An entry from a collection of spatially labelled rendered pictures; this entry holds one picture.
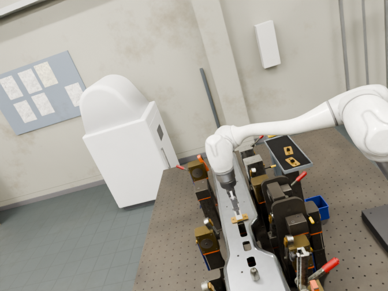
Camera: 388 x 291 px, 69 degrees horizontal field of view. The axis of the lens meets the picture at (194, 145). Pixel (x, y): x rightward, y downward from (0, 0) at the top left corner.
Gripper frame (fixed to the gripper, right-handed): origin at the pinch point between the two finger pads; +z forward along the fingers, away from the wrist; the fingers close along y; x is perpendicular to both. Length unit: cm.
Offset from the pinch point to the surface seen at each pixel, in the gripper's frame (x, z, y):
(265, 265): -4.7, 4.5, -29.8
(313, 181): -54, 35, 53
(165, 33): 24, -78, 272
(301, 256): -15, -17, -48
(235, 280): 7.8, 4.5, -33.1
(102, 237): 163, 104, 150
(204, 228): 17.4, -0.1, -5.3
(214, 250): 15.8, 10.9, -8.9
